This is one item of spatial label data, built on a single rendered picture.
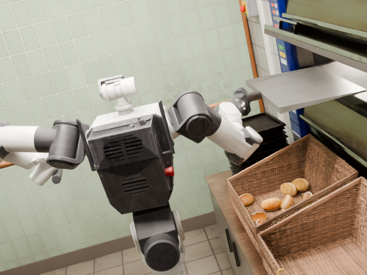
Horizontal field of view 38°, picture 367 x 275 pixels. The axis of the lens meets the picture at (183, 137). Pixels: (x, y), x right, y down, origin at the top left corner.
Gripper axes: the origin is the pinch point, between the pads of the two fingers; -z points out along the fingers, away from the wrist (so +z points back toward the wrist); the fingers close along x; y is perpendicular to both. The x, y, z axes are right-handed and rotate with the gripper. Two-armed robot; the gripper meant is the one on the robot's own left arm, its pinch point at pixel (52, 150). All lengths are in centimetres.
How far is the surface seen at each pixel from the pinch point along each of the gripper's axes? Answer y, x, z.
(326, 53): 109, -21, 46
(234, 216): 72, 62, -14
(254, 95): 90, 0, 1
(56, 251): -43, 106, -119
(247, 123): 95, 30, -55
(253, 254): 71, 62, 23
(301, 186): 109, 57, -17
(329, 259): 98, 61, 43
